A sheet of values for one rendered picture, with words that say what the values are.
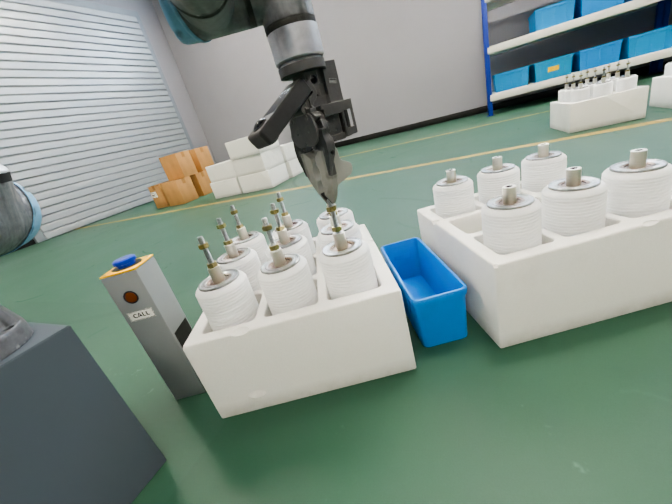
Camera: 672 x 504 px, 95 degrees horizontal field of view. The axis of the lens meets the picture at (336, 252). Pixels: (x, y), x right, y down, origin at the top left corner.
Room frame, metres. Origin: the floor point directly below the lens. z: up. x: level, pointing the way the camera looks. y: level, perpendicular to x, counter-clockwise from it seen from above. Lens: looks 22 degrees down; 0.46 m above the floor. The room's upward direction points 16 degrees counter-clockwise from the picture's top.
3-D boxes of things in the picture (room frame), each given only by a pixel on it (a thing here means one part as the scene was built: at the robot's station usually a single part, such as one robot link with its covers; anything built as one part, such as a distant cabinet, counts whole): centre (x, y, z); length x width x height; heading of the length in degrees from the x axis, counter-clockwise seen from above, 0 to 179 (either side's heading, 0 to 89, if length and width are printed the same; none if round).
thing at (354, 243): (0.53, -0.01, 0.25); 0.08 x 0.08 x 0.01
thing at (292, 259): (0.53, 0.10, 0.25); 0.08 x 0.08 x 0.01
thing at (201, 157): (4.70, 1.52, 0.45); 0.30 x 0.24 x 0.30; 59
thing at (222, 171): (3.79, 0.89, 0.27); 0.39 x 0.39 x 0.18; 63
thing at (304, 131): (0.54, -0.03, 0.49); 0.09 x 0.08 x 0.12; 123
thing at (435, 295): (0.64, -0.17, 0.06); 0.30 x 0.11 x 0.12; 179
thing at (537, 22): (4.14, -3.19, 0.90); 0.50 x 0.38 x 0.21; 153
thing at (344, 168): (0.52, -0.04, 0.38); 0.06 x 0.03 x 0.09; 123
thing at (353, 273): (0.53, -0.01, 0.16); 0.10 x 0.10 x 0.18
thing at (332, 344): (0.65, 0.10, 0.09); 0.39 x 0.39 x 0.18; 88
